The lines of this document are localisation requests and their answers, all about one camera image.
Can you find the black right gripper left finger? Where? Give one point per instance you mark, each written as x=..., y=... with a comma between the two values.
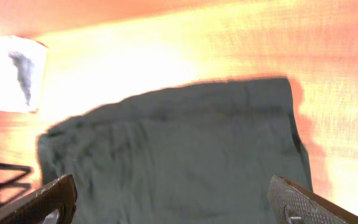
x=54, y=202

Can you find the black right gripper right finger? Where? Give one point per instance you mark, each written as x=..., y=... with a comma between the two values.
x=294, y=204

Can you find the black shorts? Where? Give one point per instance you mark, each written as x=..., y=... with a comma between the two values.
x=198, y=154

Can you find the folded light blue jeans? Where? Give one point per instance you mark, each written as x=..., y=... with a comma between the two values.
x=22, y=68

